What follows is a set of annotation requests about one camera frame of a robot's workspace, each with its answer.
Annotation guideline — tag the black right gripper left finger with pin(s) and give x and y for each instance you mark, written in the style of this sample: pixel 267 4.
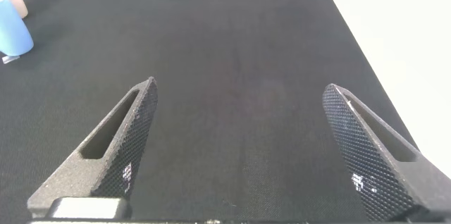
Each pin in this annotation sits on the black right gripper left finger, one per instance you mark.
pixel 130 139

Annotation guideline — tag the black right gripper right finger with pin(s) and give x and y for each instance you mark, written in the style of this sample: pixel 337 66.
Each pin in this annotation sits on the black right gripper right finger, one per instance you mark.
pixel 356 139

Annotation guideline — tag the clear tape piece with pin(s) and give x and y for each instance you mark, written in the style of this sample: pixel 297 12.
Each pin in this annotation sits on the clear tape piece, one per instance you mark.
pixel 10 59

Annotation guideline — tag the blue plastic cup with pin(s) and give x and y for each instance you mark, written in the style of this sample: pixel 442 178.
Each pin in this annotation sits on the blue plastic cup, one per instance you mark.
pixel 14 34

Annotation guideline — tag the beige plastic cup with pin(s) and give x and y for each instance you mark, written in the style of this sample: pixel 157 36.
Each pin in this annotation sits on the beige plastic cup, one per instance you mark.
pixel 19 5

